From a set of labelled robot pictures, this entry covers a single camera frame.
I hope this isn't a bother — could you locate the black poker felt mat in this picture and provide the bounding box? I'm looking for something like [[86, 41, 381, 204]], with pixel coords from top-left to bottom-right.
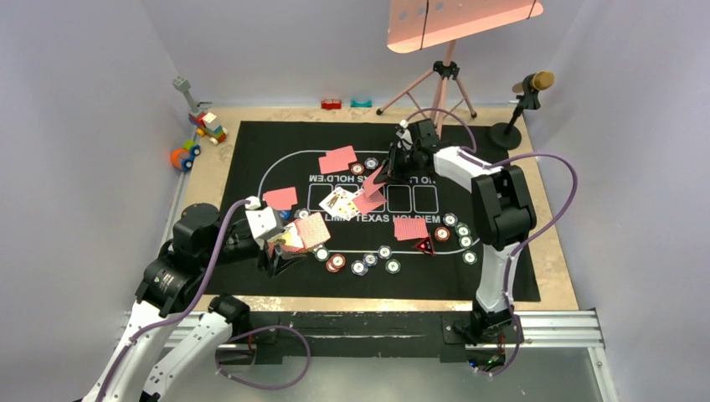
[[200, 121, 542, 303]]

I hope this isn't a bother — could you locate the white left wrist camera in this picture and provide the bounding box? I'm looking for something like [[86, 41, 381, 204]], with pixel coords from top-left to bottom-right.
[[245, 196, 284, 240]]

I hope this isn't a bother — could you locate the red playing card box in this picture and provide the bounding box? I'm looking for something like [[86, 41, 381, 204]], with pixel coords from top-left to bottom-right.
[[267, 213, 331, 255]]

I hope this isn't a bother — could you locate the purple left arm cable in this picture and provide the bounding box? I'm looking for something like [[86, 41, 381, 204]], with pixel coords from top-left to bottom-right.
[[94, 197, 311, 402]]

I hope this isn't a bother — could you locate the red toy block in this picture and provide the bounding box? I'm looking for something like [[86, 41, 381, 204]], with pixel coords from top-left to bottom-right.
[[321, 98, 342, 110]]

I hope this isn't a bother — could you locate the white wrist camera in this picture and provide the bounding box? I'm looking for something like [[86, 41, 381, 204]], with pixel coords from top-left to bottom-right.
[[396, 120, 413, 150], [245, 196, 284, 240]]

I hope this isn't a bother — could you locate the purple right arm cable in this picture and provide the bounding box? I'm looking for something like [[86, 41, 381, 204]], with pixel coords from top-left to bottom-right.
[[404, 108, 579, 379]]

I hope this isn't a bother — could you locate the colourful toy block train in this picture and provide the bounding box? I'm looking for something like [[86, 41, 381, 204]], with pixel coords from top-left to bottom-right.
[[172, 75, 229, 146]]

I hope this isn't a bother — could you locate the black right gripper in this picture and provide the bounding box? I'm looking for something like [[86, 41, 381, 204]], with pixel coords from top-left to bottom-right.
[[374, 142, 421, 184]]

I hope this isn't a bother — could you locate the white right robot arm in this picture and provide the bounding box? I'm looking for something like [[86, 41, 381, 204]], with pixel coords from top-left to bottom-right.
[[376, 119, 537, 343]]

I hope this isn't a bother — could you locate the orange toy wheel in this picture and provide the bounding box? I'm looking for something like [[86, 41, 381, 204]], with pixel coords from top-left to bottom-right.
[[170, 140, 201, 172]]

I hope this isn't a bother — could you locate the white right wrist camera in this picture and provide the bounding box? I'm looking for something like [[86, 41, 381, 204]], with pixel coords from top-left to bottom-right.
[[396, 120, 413, 150]]

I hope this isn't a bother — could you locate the gold microphone on stand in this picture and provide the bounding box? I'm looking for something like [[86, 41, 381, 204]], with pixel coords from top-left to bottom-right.
[[489, 70, 556, 151]]

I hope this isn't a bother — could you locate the pink music stand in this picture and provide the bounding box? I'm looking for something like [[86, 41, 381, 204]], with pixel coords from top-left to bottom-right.
[[376, 0, 544, 134]]

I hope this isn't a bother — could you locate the red triangular dealer button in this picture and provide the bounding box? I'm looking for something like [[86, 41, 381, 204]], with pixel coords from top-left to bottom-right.
[[414, 238, 435, 255]]

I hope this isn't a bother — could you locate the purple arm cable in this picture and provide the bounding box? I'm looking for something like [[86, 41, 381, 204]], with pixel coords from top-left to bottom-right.
[[94, 197, 311, 402], [404, 108, 579, 379]]

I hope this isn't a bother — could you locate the red poker chip stack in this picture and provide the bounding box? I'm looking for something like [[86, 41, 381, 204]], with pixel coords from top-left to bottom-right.
[[326, 254, 346, 273]]

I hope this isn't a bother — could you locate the teal toy block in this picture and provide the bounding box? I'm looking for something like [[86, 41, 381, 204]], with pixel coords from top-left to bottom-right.
[[350, 98, 373, 108]]

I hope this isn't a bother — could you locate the face-up playing card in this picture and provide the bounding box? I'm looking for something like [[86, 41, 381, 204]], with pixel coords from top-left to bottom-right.
[[319, 187, 347, 217], [334, 190, 363, 221]]

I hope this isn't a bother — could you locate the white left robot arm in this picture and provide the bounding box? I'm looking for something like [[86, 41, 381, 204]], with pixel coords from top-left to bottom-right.
[[83, 197, 301, 401]]

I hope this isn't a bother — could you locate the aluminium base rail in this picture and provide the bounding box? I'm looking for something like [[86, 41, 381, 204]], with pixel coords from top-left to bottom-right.
[[100, 166, 620, 402]]

